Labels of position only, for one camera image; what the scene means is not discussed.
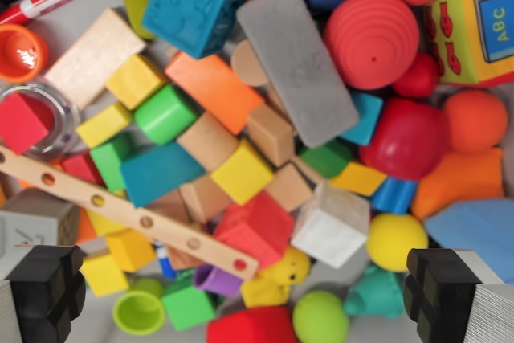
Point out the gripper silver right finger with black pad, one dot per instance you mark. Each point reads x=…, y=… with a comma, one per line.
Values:
x=445, y=299

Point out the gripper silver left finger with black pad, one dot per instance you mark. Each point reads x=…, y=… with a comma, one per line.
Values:
x=44, y=299

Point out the yellow wooden block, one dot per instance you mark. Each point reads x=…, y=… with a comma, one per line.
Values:
x=130, y=250
x=104, y=274
x=104, y=124
x=102, y=222

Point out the teal rubber animal toy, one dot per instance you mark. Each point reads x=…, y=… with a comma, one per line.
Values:
x=375, y=292

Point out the yellow ball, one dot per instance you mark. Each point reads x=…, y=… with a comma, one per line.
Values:
x=395, y=242

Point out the grey printed wooden cube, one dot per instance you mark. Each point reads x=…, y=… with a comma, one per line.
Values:
x=36, y=218

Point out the lime green plastic cup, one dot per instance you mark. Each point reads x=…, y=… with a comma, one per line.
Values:
x=138, y=313

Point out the blue wooden cylinder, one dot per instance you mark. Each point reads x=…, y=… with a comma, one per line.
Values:
x=393, y=196

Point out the orange foam block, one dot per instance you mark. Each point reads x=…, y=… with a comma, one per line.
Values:
x=458, y=182

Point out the wooden strip with holes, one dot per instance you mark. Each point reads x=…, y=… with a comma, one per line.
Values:
x=120, y=208

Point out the lime green ball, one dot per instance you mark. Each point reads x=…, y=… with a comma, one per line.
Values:
x=321, y=319

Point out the blue and white marker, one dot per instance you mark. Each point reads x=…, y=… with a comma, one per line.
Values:
x=165, y=262

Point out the red wooden block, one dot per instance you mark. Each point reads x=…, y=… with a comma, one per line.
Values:
x=80, y=168

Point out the white embossed rubber cube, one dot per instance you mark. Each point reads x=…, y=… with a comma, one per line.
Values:
x=329, y=226

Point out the green wooden cube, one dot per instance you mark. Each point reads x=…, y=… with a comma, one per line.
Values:
x=188, y=307

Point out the yellow-orange wooden block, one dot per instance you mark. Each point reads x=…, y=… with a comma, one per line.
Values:
x=357, y=178

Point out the green wooden block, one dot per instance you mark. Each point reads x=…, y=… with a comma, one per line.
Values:
x=325, y=158
x=108, y=158

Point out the large red rounded toy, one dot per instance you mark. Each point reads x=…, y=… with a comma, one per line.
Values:
x=405, y=138

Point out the yellow rubber duck toy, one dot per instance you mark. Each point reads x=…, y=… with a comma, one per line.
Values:
x=281, y=278

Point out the teal wooden rectangular block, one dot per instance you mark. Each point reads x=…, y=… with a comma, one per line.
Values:
x=160, y=172

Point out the purple plastic cup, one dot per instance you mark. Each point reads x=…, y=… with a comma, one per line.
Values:
x=219, y=280

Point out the red wooden cube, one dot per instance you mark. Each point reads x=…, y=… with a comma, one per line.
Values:
x=22, y=124

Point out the clear plastic cup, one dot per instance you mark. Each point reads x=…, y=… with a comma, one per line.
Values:
x=66, y=118

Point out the red rubber toy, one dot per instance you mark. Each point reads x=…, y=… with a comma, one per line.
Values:
x=253, y=327

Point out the red embossed rubber cube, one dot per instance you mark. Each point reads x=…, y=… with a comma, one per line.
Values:
x=253, y=230

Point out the green wooden cylinder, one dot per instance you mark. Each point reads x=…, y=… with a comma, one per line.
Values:
x=164, y=116

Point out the small red ball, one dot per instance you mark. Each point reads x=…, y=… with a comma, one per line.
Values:
x=417, y=78

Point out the yellow wooden cube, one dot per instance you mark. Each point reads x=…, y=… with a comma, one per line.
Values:
x=134, y=82
x=243, y=172

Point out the orange plastic cup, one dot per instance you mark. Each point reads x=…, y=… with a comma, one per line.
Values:
x=22, y=54

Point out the large natural wooden block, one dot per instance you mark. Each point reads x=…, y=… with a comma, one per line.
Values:
x=94, y=58

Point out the fabric ABC cube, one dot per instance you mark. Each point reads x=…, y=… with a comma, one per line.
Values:
x=470, y=37

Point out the red ribbed ball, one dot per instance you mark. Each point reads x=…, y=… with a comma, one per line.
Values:
x=369, y=42

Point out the orange wooden rectangular block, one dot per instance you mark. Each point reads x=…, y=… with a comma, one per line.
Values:
x=213, y=90

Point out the grey foam brick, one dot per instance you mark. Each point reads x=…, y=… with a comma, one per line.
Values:
x=297, y=66

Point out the natural wooden disc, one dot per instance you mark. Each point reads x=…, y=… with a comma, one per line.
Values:
x=245, y=66

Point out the teal embossed rubber cube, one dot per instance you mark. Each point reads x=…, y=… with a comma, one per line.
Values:
x=188, y=9

